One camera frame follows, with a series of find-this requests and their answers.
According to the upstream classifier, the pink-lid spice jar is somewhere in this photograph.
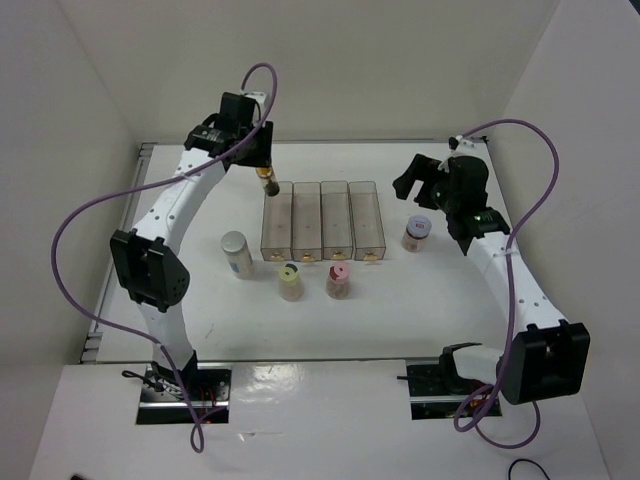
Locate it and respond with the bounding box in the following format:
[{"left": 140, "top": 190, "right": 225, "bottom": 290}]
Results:
[{"left": 326, "top": 261, "right": 350, "bottom": 300}]

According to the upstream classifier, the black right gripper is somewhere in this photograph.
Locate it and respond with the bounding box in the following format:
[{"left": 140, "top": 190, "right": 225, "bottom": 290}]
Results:
[{"left": 393, "top": 153, "right": 459, "bottom": 214}]

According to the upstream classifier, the black cable bottom right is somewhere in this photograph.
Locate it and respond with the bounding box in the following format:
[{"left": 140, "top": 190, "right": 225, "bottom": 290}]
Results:
[{"left": 508, "top": 459, "right": 551, "bottom": 480}]

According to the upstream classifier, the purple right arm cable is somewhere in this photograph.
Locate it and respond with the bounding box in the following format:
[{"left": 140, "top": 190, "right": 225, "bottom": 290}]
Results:
[{"left": 451, "top": 118, "right": 559, "bottom": 449}]

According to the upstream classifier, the yellow-lid spice jar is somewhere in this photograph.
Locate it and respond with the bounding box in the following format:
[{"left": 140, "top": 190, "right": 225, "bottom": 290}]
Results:
[{"left": 279, "top": 263, "right": 304, "bottom": 302}]

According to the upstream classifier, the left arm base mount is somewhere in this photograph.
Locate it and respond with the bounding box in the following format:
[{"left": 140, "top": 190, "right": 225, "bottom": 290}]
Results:
[{"left": 121, "top": 363, "right": 234, "bottom": 426}]

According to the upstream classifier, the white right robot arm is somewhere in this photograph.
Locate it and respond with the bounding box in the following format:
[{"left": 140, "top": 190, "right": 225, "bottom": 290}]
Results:
[{"left": 392, "top": 154, "right": 590, "bottom": 405}]

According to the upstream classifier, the clear bin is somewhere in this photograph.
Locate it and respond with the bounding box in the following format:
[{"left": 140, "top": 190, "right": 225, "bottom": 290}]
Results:
[
  {"left": 292, "top": 182, "right": 322, "bottom": 263},
  {"left": 320, "top": 181, "right": 354, "bottom": 261},
  {"left": 348, "top": 181, "right": 386, "bottom": 262},
  {"left": 260, "top": 181, "right": 293, "bottom": 262}
]

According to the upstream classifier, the white-lid red-logo spice jar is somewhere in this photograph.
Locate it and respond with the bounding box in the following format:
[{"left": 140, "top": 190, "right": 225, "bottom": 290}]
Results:
[{"left": 401, "top": 215, "right": 432, "bottom": 252}]

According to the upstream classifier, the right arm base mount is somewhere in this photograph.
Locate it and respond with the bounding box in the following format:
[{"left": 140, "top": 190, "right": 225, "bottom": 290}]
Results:
[{"left": 396, "top": 362, "right": 484, "bottom": 421}]

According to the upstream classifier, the silver-capped blue-label shaker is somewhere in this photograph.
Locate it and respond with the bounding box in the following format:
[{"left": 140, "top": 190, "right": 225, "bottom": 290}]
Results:
[{"left": 221, "top": 231, "right": 254, "bottom": 279}]

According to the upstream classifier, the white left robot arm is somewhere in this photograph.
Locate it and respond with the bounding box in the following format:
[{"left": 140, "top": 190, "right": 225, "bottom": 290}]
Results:
[{"left": 110, "top": 92, "right": 280, "bottom": 400}]

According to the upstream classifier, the gold-capped dark sauce bottle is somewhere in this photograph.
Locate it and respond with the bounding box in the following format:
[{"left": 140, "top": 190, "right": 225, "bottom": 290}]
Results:
[{"left": 256, "top": 167, "right": 280, "bottom": 197}]

